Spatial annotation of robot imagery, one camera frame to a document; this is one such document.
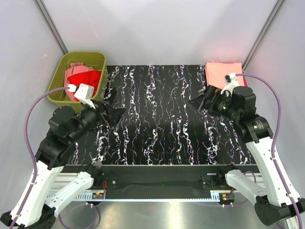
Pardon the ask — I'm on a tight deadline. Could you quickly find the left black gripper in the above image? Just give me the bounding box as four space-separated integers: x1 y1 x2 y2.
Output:
70 98 127 142

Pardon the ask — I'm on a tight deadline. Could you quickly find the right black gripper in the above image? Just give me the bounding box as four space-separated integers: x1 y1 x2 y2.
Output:
188 84 240 122

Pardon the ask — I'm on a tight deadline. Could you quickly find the salmon pink t shirt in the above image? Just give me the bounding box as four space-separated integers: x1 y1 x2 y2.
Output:
205 62 243 89

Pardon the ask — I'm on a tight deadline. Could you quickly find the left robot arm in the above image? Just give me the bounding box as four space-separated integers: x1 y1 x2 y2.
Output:
0 101 126 229

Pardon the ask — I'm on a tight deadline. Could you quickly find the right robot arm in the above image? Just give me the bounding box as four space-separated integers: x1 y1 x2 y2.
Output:
188 86 305 226

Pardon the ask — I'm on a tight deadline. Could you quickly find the red t shirt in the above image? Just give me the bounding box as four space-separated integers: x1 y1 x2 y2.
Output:
66 70 102 96

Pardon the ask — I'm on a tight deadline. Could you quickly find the folded magenta t shirt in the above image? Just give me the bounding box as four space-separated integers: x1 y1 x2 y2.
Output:
243 69 248 87

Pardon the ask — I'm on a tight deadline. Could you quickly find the olive green plastic bin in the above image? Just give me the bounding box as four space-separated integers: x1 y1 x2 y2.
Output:
48 52 108 112

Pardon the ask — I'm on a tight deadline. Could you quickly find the dusty pink t shirt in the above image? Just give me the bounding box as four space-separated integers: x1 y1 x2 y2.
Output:
64 62 94 87

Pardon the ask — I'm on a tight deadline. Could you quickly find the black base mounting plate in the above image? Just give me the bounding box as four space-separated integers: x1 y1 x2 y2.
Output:
75 164 245 200

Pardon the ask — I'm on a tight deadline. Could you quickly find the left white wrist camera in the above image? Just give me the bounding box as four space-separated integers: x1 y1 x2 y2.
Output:
68 83 95 109

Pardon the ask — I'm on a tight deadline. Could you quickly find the aluminium frame rail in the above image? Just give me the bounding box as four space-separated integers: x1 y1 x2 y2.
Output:
30 171 290 203

